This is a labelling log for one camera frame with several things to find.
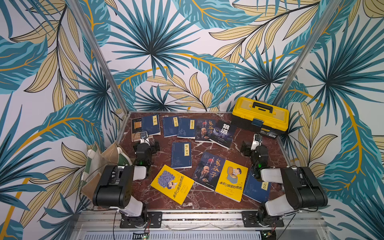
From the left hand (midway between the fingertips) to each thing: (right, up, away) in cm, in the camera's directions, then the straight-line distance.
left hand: (147, 140), depth 92 cm
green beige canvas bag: (-21, -9, -16) cm, 28 cm away
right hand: (+65, -1, 0) cm, 65 cm away
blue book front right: (+63, -26, -10) cm, 69 cm away
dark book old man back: (+36, +7, +17) cm, 40 cm away
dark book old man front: (+37, -18, -4) cm, 41 cm away
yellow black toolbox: (+71, +15, +5) cm, 73 cm away
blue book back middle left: (+12, +9, +18) cm, 23 cm away
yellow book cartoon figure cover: (+50, -22, -6) cm, 55 cm away
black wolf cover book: (+50, +4, +14) cm, 51 cm away
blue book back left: (-2, +10, +15) cm, 18 cm away
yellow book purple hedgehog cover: (+16, -23, -8) cm, 30 cm away
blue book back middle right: (+23, +8, +17) cm, 30 cm away
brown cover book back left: (-13, +7, +15) cm, 21 cm away
